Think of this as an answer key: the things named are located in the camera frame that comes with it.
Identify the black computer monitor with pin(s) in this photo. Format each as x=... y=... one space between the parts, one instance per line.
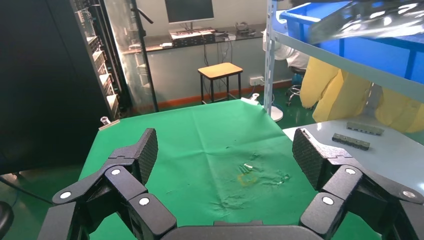
x=188 y=10

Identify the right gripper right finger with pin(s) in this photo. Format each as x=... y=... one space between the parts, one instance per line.
x=308 y=155

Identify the stamped metal bracket part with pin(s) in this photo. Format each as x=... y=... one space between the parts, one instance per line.
x=364 y=20

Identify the black headset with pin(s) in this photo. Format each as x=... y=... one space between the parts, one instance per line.
x=244 y=28

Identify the white round base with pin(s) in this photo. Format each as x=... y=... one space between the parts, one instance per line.
x=277 y=114

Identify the black server cabinet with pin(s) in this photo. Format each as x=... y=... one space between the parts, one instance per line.
x=49 y=66

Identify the wooden top stool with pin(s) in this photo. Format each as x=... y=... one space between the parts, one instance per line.
x=220 y=69

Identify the black stand pole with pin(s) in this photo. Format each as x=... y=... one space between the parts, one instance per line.
x=147 y=66

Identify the chrome swivel stool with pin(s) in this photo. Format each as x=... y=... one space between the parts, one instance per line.
x=294 y=92

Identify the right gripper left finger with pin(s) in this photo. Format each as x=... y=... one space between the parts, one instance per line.
x=147 y=155

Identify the white metal shelf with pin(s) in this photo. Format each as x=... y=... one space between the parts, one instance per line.
x=364 y=71

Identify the yellow bag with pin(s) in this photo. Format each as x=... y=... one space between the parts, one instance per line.
x=331 y=89

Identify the small white tape scraps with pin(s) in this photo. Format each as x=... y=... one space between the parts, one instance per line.
x=247 y=166

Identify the green table cloth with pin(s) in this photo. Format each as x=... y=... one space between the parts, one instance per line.
x=205 y=139

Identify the silver binder clip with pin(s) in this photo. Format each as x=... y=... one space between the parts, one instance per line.
x=250 y=100
x=108 y=124

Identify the black equipment boxes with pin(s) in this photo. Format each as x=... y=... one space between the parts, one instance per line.
x=192 y=38

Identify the blue plastic bin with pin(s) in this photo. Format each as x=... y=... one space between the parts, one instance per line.
x=364 y=49

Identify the white wall socket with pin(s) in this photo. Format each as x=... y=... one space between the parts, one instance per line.
x=256 y=81

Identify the dark long desk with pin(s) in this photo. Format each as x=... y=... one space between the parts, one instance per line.
x=155 y=41

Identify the grey slotted metal strip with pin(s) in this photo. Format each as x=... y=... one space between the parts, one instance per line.
x=351 y=141
x=364 y=128

